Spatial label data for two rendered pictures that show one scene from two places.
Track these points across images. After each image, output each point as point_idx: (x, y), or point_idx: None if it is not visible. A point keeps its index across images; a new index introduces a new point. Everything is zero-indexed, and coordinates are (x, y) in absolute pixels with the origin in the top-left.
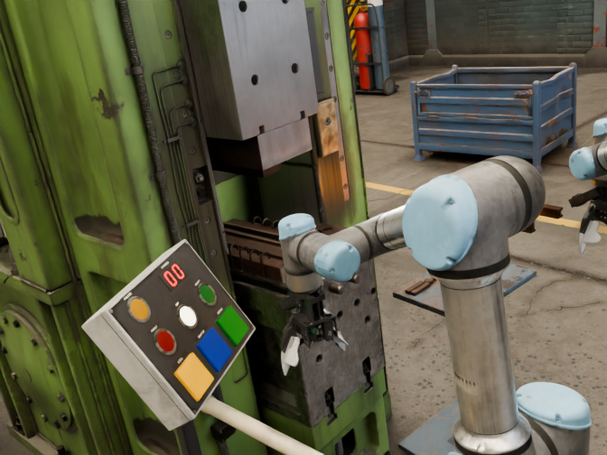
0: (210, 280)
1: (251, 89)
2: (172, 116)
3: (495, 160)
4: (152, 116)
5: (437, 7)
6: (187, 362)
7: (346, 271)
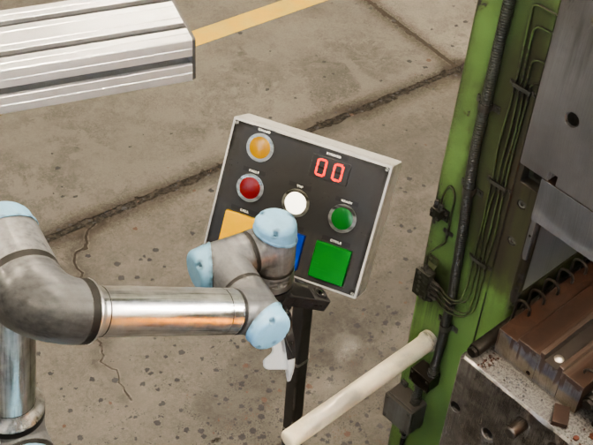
0: (365, 218)
1: (560, 124)
2: (535, 65)
3: (18, 256)
4: (500, 42)
5: None
6: (243, 218)
7: (192, 275)
